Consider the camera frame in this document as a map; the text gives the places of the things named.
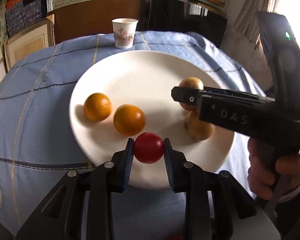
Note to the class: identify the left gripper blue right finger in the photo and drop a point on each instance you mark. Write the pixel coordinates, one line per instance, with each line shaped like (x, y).
(170, 164)

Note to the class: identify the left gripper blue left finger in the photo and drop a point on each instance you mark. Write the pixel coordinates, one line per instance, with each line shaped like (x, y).
(126, 163)

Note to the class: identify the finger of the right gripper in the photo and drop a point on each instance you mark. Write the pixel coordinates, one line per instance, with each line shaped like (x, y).
(187, 95)

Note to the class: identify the tan longan fruit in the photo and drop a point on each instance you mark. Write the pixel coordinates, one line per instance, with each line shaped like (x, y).
(194, 83)

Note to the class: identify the red cherry tomato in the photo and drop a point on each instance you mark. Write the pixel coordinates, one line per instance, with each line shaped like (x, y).
(148, 148)

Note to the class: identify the tan potato-like fruit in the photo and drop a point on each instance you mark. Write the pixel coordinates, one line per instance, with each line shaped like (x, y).
(197, 129)

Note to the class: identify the orange mandarin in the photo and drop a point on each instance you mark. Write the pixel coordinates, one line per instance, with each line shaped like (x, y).
(129, 120)
(97, 107)

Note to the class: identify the person right hand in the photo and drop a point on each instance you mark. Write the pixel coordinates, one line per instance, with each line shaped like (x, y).
(262, 176)

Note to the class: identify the white ceramic plate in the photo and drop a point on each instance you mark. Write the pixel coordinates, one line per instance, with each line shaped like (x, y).
(143, 79)

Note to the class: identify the black television screen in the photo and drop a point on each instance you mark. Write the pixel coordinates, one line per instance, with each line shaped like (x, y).
(184, 17)

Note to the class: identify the white paper cup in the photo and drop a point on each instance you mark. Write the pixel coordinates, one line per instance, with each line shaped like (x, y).
(124, 31)

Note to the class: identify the blue checked tablecloth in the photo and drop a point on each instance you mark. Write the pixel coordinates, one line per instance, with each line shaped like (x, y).
(37, 146)

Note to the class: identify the brown wooden cabinet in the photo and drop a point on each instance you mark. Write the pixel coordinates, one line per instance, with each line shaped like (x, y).
(95, 17)

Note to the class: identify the framed wooden panel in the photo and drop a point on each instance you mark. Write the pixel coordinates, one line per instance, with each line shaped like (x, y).
(32, 39)

